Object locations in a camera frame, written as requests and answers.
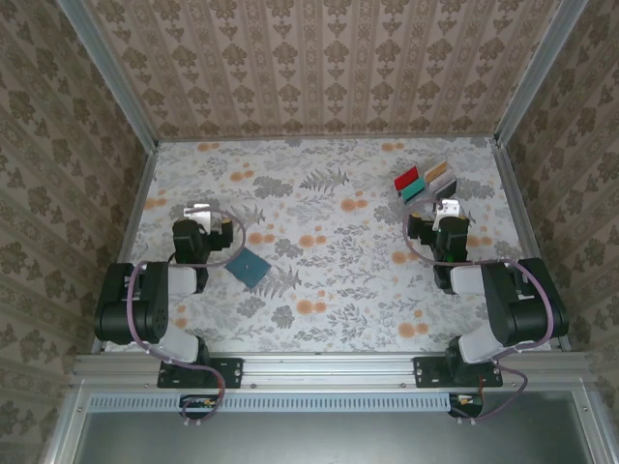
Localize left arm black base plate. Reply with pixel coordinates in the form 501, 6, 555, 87
157, 356, 244, 391

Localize grey slotted cable duct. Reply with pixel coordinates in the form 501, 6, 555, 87
89, 391, 454, 413

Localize right aluminium side rail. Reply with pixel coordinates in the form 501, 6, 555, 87
492, 139, 575, 352

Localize gold credit card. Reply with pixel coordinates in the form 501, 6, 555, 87
424, 160, 452, 183

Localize left aluminium side rail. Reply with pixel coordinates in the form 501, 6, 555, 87
90, 143, 161, 354

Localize right black connector box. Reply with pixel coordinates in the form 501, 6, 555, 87
448, 391, 485, 420

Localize teal credit card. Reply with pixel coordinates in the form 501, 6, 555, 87
401, 176, 427, 204

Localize left aluminium corner post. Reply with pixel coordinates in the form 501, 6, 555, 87
56, 0, 161, 149

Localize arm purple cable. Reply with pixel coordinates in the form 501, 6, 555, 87
403, 201, 556, 426
126, 206, 248, 429

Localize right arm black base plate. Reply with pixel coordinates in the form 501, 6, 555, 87
413, 356, 504, 390

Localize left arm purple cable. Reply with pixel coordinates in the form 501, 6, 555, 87
126, 206, 248, 429

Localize white credit card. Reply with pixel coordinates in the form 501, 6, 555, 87
428, 171, 458, 197

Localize aluminium side rail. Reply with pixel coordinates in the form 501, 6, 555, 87
492, 139, 575, 352
90, 143, 161, 354

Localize aluminium front rail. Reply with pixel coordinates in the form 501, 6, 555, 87
72, 351, 599, 392

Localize left black connector box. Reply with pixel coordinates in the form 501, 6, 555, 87
179, 393, 220, 421

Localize black connector box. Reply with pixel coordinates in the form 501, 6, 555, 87
448, 391, 485, 420
179, 393, 220, 421

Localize blue card holder wallet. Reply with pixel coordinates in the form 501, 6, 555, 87
224, 246, 272, 291

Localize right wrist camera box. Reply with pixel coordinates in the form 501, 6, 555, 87
436, 197, 461, 229

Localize aluminium corner post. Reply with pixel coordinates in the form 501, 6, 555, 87
56, 0, 161, 149
493, 0, 592, 145

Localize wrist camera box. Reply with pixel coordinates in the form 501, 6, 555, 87
436, 197, 461, 229
182, 204, 213, 232

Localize clear acrylic card stand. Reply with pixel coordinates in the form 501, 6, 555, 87
392, 160, 460, 208

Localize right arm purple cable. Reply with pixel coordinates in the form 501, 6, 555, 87
403, 201, 556, 426

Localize grey metal panel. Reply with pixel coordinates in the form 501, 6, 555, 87
43, 386, 619, 464

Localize aluminium back rail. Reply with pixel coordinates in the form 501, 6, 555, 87
157, 134, 498, 144

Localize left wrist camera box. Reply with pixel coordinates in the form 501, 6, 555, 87
182, 204, 213, 232

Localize right aluminium corner post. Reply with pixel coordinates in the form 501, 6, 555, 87
493, 0, 592, 145

